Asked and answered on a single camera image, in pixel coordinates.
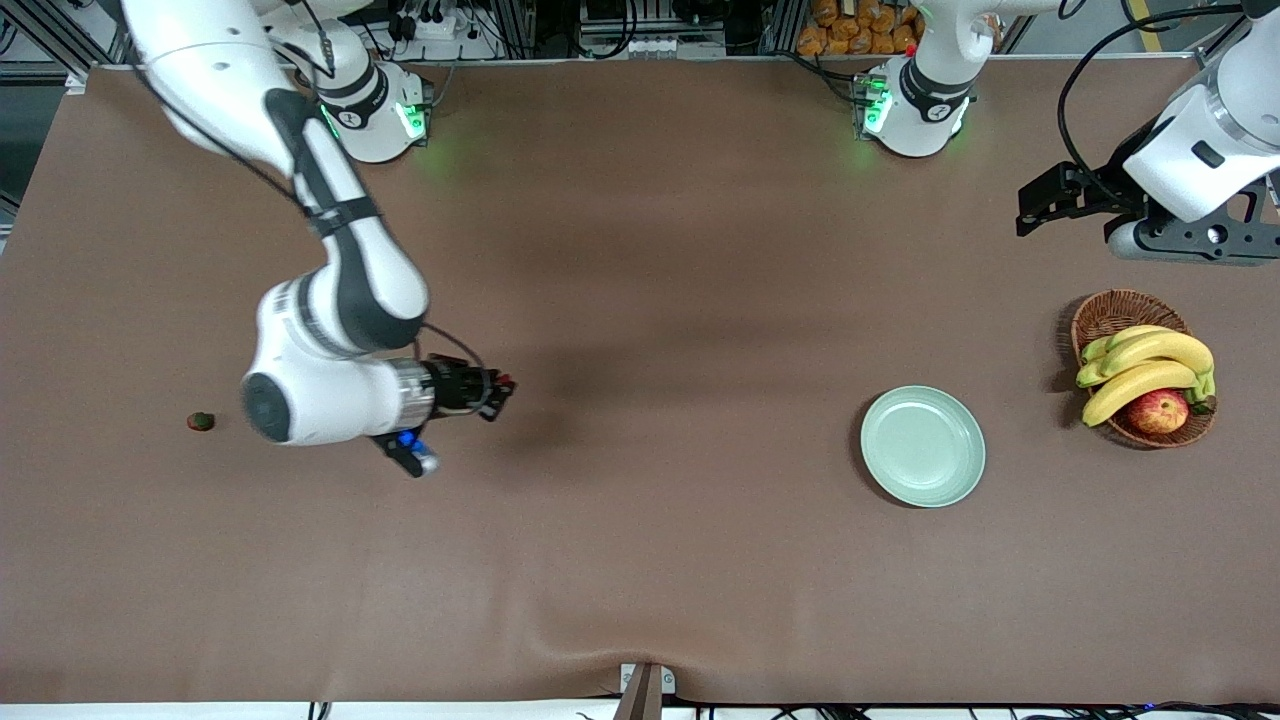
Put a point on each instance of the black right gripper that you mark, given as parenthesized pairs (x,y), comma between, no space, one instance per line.
(456,386)

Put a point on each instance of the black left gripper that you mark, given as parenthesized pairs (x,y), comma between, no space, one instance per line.
(1108,190)

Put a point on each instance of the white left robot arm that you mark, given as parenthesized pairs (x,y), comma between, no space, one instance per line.
(925,110)

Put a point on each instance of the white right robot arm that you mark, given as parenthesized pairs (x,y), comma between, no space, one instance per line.
(330,405)

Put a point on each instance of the pale green round plate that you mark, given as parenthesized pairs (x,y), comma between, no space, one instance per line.
(920,450)

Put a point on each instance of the brown wicker basket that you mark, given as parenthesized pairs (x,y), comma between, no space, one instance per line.
(1120,312)

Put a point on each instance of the yellow banana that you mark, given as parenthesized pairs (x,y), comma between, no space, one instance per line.
(1165,347)
(1130,333)
(1135,385)

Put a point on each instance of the table cover cloth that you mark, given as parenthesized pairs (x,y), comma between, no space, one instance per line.
(640,560)

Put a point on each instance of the red apple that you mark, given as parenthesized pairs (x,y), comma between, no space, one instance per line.
(1158,412)

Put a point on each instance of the bag of orange bread rolls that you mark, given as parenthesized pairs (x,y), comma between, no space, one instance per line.
(860,35)

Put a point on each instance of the white power strip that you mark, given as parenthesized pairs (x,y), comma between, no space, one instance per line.
(440,25)

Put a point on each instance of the white connector strip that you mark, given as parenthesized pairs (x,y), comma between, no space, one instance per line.
(660,46)

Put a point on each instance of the table edge clamp bracket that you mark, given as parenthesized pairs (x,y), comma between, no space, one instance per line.
(645,690)

